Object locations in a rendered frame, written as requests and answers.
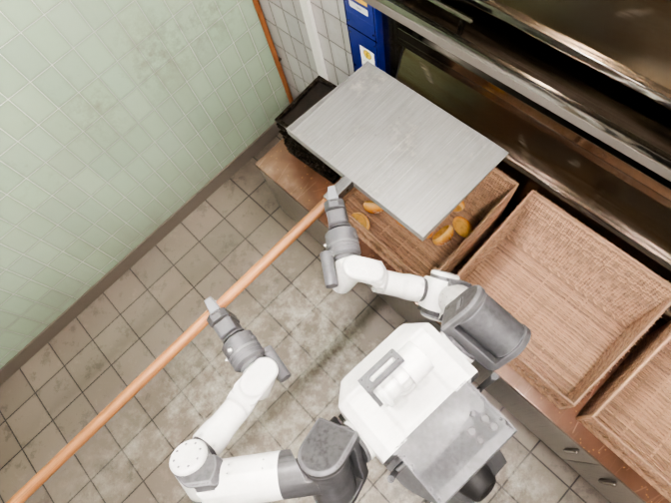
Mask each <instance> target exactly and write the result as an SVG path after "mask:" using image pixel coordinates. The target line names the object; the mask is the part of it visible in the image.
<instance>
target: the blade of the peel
mask: <svg viewBox="0 0 671 503"><path fill-rule="evenodd" d="M287 132H288V134H289V135H290V136H291V137H292V138H294V139H295V140H296V141H297V142H299V143H300V144H301V145H302V146H304V147H305V148H306V149H307V150H309V151H310V152H311V153H313V154H314V155H315V156H316V157H318V158H319V159H320V160H321V161H323V162H324V163H325V164H326V165H328V166H329V167H330V168H331V169H333V170H334V171H335V172H336V173H338V174H339V175H340V176H341V177H343V176H347V177H348V178H349V179H351V180H352V182H353V186H354V187H355V188H356V189H358V190H359V191H360V192H361V193H363V194H364V195H365V196H366V197H368V198H369V199H370V200H372V201H373V202H374V203H375V204H377V205H378V206H379V207H380V208H382V209H383V210H384V211H385V212H387V213H388V214H389V215H390V216H392V217H393V218H394V219H395V220H397V221H398V222H399V223H400V224H402V225H403V226H404V227H405V228H407V229H408V230H409V231H410V232H412V233H413V234H414V235H415V236H417V237H418V238H419V239H420V240H422V241H424V240H425V239H426V238H427V237H428V236H429V235H430V234H431V233H432V232H433V231H434V230H435V229H436V228H437V227H438V226H439V225H440V224H441V223H442V222H443V221H444V220H445V218H446V217H447V216H448V215H449V214H450V213H451V212H452V211H453V210H454V209H455V208H456V207H457V206H458V205H459V204H460V203H461V202H462V201H463V200H464V199H465V198H466V197H467V196H468V195H469V194H470V193H471V192H472V191H473V190H474V189H475V188H476V187H477V185H478V184H479V183H480V182H481V181H482V180H483V179H484V178H485V177H486V176H487V175H488V174H489V173H490V172H491V171H492V170H493V169H494V168H495V167H496V166H497V165H498V164H499V163H500V162H501V161H502V160H503V159H504V158H505V157H506V156H507V155H508V154H509V153H508V152H507V151H505V150H504V149H502V148H501V147H499V146H497V145H496V144H494V143H493V142H491V141H490V140H488V139H487V138H485V137H484V136H482V135H480V134H479V133H477V132H476V131H474V130H473V129H471V128H470V127H468V126H467V125H465V124H463V123H462V122H460V121H459V120H457V119H456V118H454V117H453V116H451V115H450V114H448V113H447V112H445V111H443V110H442V109H440V108H439V107H437V106H436V105H434V104H433V103H431V102H430V101H428V100H426V99H425V98H423V97H422V96H420V95H419V94H417V93H416V92H414V91H413V90H411V89H409V88H408V87H406V86H405V85H404V84H403V83H401V82H400V81H398V80H397V79H395V78H393V77H392V76H390V75H389V74H387V73H386V72H384V71H383V70H381V69H380V68H378V67H376V66H375V65H373V64H372V63H370V62H369V61H366V62H365V63H364V64H363V65H362V66H361V67H360V68H359V69H357V70H356V71H355V72H354V73H352V74H351V75H350V76H349V77H348V78H346V79H345V80H344V81H343V82H341V83H340V84H339V85H338V86H337V87H335V88H334V89H333V90H332V91H331V92H329V93H328V94H327V95H326V96H324V97H323V98H322V99H321V100H320V101H318V102H317V103H316V104H315V105H314V106H312V107H311V108H310V109H309V110H307V111H306V112H305V113H304V114H303V115H301V116H300V117H299V118H298V119H297V120H295V121H294V122H293V123H292V124H290V125H289V126H288V127H287Z"/></svg>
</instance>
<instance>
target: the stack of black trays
mask: <svg viewBox="0 0 671 503"><path fill-rule="evenodd" d="M335 87H337V86H336V85H335V84H333V83H331V82H330V81H328V80H326V79H325V78H323V77H321V76H320V75H318V76H317V77H316V78H315V79H314V80H313V81H312V82H311V83H310V84H309V85H308V86H307V87H306V88H305V89H304V90H303V91H302V92H301V93H300V94H299V95H298V96H297V97H296V98H295V99H294V100H293V101H292V102H291V103H290V104H289V105H288V106H287V107H286V108H285V109H284V110H283V111H282V112H281V113H280V114H279V115H278V116H277V117H276V118H275V121H276V122H277V123H276V125H277V126H278V128H279V129H280V130H279V133H281V134H282V135H283V138H284V139H285V140H284V144H285V145H286V147H288V148H287V150H288V151H289V153H291V154H292V155H293V156H295V157H296V158H298V159H299V160H300V161H302V162H303V163H305V164H306V165H308V166H309V167H310V168H312V169H313V170H315V171H316V172H317V173H319V174H320V175H322V176H323V177H325V178H326V179H327V180H329V181H330V182H332V183H333V184H334V183H335V182H336V180H337V179H338V178H339V177H340V175H339V174H338V173H336V172H335V171H334V170H333V169H331V168H330V167H329V166H328V165H326V164H325V163H324V162H323V161H321V160H320V159H319V158H318V157H316V156H315V155H314V154H313V153H311V152H310V151H309V150H307V149H306V148H305V147H304V146H302V145H301V144H300V143H299V142H297V141H296V140H295V139H294V138H292V137H291V136H290V135H289V134H288V132H287V127H288V126H289V125H290V124H292V123H293V122H294V121H295V120H297V119H298V118H299V117H300V116H301V115H303V114H304V113H305V112H306V111H307V110H309V109H310V108H311V107H312V106H314V105H315V104H316V103H317V102H318V101H320V100H321V99H322V98H323V97H324V96H326V95H327V94H328V93H329V92H331V91H332V90H333V89H334V88H335Z"/></svg>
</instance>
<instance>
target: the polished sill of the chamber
mask: <svg viewBox="0 0 671 503"><path fill-rule="evenodd" d="M397 33H398V37H399V38H401V39H402V40H404V41H406V42H407V43H409V44H411V45H412V46H414V47H416V48H417V49H419V50H421V51H422V52H424V53H426V54H427V55H429V56H431V57H432V58H434V59H436V60H437V61H439V62H441V63H442V64H444V65H446V66H447V67H449V68H451V69H452V70H454V71H456V72H457V73H459V74H461V75H462V76H464V77H466V78H467V79H469V80H470V81H472V82H474V83H475V84H477V85H479V86H480V87H482V88H484V89H485V90H487V91H489V92H490V93H492V94H494V95H495V96H497V97H499V98H500V99H502V100H504V101H505V102H507V103H509V104H510V105H512V106H514V107H515V108H517V109H519V110H520V111H522V112H524V113H525V114H527V115H529V116H530V117H532V118H534V119H535V120H537V121H539V122H540V123H542V124H544V125H545V126H547V127H549V128H550V129H552V130H554V131H555V132H557V133H559V134H560V135H562V136H564V137H565V138H567V139H569V140H570V141H572V142H573V143H575V144H577V145H578V146H580V147H582V148H583V149H585V150H587V151H588V152H590V153H592V154H593V155H595V156H597V157H598V158H600V159H602V160H603V161H605V162H607V163H608V164H610V165H612V166H613V167H615V168H617V169H618V170H620V171H622V172H623V173H625V174H627V175H628V176H630V177H632V178H633V179H635V180H637V181H638V182H640V183H642V184H643V185H645V186H647V187H648V188H650V189H652V190H653V191H655V192H657V193H658V194H660V195H662V196H663V197H665V198H667V199H668V200H670V201H671V182H670V181H668V180H667V179H665V178H663V177H661V176H660V175H658V174H656V173H655V172H653V171H651V170H650V169H648V168H646V167H644V166H643V165H641V164H639V163H638V162H636V161H634V160H632V159H631V158H629V157H627V156H626V155H624V154H622V153H621V152H619V151H617V150H615V149H614V148H612V147H610V146H609V145H607V144H605V143H604V142H602V141H600V140H598V139H597V138H595V137H593V136H592V135H590V134H588V133H586V132H585V131H583V130H581V129H580V128H578V127H576V126H575V125H573V124H571V123H569V122H568V121H566V120H564V119H563V118H561V117H559V116H557V115H556V114H554V113H552V112H551V111H549V110H547V109H546V108H544V107H542V106H540V105H539V104H537V103H535V102H534V101H532V100H530V99H528V98H527V97H525V96H523V95H522V94H520V93H518V92H517V91H515V90H513V89H511V88H510V87H508V86H506V85H505V84H503V83H501V82H499V81H498V80H496V79H494V78H493V77H491V76H489V75H488V74H486V73H484V72H482V71H481V70H479V69H477V68H476V67H474V66H472V65H470V64H469V63H467V62H465V61H464V60H462V59H460V58H459V57H457V56H455V55H453V54H452V53H450V52H448V51H447V50H445V49H443V48H441V47H440V46H438V45H436V44H435V43H433V42H431V41H430V40H428V39H426V38H424V37H423V36H421V35H419V34H418V33H416V32H414V31H413V30H411V29H409V28H407V27H406V26H404V25H402V24H401V25H400V26H399V27H398V28H397Z"/></svg>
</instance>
